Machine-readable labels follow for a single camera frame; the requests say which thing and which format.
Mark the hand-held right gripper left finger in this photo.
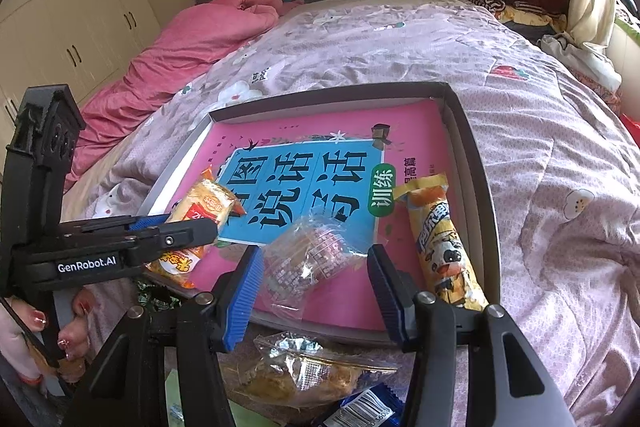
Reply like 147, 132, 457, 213
60, 244, 266, 427

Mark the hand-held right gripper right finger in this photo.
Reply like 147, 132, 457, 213
366, 243, 576, 427

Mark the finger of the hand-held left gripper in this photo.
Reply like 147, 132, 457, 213
117, 221, 222, 269
75, 213, 171, 236

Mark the long orange cracker packet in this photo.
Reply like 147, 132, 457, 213
149, 167, 239, 289

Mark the yellow cow print snack packet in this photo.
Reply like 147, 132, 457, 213
392, 173, 489, 314

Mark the clear checkered cake packet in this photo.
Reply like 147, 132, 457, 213
261, 212, 367, 324

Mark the clear floss cake packet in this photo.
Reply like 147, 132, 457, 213
220, 331, 402, 409

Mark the dark rectangular tray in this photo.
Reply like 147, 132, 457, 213
137, 81, 502, 349

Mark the person's left hand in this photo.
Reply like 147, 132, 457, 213
0, 292, 97, 383

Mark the dark crumpled snack packet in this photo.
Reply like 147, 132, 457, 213
131, 278, 184, 314

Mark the blue snack packet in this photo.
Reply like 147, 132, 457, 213
317, 382, 407, 427

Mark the cream wardrobe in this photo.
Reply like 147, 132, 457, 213
0, 0, 162, 142

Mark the pink and blue book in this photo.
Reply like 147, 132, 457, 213
150, 99, 473, 333

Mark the light purple printed blanket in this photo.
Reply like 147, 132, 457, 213
65, 0, 640, 427

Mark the pink quilt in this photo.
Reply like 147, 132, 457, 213
64, 0, 303, 184

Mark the dark grey cloth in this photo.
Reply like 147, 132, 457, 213
0, 357, 68, 427

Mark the white crumpled cloth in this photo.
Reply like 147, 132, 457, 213
536, 32, 624, 91

